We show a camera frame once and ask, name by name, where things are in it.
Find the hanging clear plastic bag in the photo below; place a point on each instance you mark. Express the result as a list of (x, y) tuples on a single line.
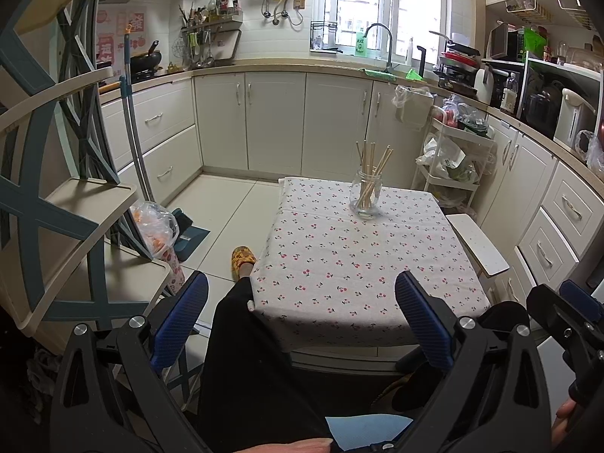
[(413, 106)]

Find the wall outlet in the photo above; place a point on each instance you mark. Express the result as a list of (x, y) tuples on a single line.
[(299, 4)]

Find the stack of pans and dishes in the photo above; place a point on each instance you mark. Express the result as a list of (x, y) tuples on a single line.
[(455, 66)]

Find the wall spice rack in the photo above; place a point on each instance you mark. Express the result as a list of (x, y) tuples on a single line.
[(212, 28)]

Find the green plastic bag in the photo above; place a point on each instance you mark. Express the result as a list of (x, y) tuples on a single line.
[(535, 40)]

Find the blue cloth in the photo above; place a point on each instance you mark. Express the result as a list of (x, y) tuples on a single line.
[(368, 432)]

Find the bunch of wooden chopsticks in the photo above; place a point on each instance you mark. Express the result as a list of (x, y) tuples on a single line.
[(365, 193)]

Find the cherry print tablecloth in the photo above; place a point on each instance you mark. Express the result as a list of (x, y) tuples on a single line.
[(330, 255)]

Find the clear bags of food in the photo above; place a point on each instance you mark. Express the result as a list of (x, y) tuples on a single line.
[(460, 115)]

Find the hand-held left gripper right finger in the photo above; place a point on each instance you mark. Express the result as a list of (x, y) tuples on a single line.
[(420, 321)]

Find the white counter shelf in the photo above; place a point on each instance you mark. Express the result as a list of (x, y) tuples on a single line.
[(566, 68)]

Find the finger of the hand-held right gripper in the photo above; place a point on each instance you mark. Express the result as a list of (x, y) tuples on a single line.
[(561, 316), (583, 299)]

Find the white jug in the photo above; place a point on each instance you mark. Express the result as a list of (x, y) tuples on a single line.
[(482, 87)]

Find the pink wall poster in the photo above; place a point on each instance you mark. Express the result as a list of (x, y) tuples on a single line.
[(111, 23)]

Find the green dish soap bottle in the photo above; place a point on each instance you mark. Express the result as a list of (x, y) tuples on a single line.
[(361, 46)]

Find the black tall holder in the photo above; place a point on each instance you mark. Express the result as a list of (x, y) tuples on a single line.
[(421, 63)]

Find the clear glass jar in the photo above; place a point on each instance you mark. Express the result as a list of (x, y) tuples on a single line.
[(365, 210)]

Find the black wok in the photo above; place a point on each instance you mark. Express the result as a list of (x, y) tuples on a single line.
[(146, 59)]

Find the beige and teal shelf unit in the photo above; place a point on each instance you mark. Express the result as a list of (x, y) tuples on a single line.
[(71, 207)]

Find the person's black trousers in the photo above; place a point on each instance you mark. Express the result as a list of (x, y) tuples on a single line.
[(250, 377)]

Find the white slim bottle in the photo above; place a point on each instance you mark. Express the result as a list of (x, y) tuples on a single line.
[(409, 54)]

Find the white stool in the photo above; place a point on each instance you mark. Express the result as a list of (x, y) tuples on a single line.
[(481, 250)]

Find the microwave oven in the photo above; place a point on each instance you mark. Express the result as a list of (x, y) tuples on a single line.
[(502, 42)]

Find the cream kitchen cabinets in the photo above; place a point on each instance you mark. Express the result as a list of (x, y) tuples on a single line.
[(273, 122)]

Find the person's left hand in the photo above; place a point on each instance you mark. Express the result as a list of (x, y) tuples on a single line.
[(297, 447)]

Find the metal kitchen faucet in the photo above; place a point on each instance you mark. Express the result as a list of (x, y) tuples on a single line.
[(389, 45)]

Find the clear oil bottle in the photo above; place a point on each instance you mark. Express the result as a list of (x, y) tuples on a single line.
[(509, 96)]

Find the person's right hand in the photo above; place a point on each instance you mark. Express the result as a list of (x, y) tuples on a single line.
[(566, 420)]

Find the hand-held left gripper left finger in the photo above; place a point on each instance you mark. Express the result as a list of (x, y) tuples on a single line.
[(181, 321)]

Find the black air fryer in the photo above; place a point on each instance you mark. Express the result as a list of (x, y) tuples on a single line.
[(542, 111)]

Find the white trolley cart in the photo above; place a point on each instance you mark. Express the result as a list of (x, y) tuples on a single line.
[(488, 151)]

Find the white thermo pot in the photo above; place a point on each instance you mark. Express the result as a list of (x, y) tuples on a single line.
[(573, 120)]

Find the yellow slipper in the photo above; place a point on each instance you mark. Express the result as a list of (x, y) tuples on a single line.
[(243, 259)]

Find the cherry print trash bin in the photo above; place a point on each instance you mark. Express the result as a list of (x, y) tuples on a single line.
[(173, 271)]

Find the white plastic bag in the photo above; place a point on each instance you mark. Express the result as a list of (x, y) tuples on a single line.
[(441, 158)]

